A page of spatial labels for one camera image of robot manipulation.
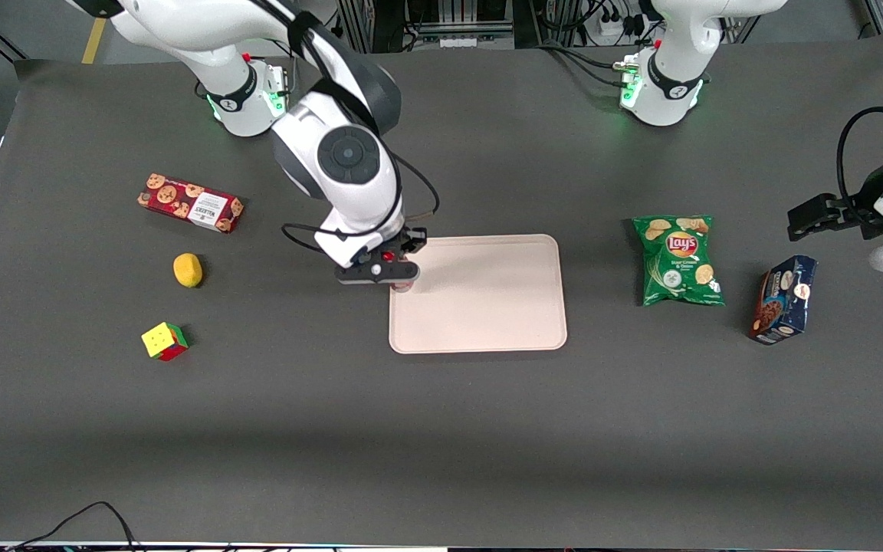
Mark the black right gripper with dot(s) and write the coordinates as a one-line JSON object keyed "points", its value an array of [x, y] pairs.
{"points": [[411, 242]]}

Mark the red Walkers cookie box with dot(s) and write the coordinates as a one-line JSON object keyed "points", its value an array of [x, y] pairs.
{"points": [[188, 203]]}

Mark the green Lay's chips bag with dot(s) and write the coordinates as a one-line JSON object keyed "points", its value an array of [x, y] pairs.
{"points": [[679, 261]]}

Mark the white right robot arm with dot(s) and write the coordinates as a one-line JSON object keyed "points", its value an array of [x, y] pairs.
{"points": [[349, 153]]}

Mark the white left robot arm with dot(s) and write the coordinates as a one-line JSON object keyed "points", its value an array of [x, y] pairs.
{"points": [[664, 84]]}

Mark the aluminium frame rack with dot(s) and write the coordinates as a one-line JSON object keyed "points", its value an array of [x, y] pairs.
{"points": [[426, 19]]}

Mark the red coke bottle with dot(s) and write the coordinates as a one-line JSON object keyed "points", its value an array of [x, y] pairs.
{"points": [[388, 257]]}

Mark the blue cookie box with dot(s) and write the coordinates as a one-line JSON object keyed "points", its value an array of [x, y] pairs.
{"points": [[785, 299]]}

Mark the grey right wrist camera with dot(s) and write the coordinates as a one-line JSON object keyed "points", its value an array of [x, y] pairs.
{"points": [[372, 271]]}

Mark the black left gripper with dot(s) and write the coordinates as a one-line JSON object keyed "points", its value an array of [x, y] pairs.
{"points": [[846, 207]]}

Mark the yellow lemon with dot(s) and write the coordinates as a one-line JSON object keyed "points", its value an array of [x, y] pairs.
{"points": [[188, 270]]}

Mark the beige plastic tray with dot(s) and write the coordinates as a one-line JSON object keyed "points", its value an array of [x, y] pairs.
{"points": [[480, 295]]}

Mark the white power strip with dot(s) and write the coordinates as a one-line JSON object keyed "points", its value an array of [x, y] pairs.
{"points": [[616, 27]]}

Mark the rubik's cube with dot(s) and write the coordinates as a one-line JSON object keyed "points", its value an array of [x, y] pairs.
{"points": [[162, 341]]}

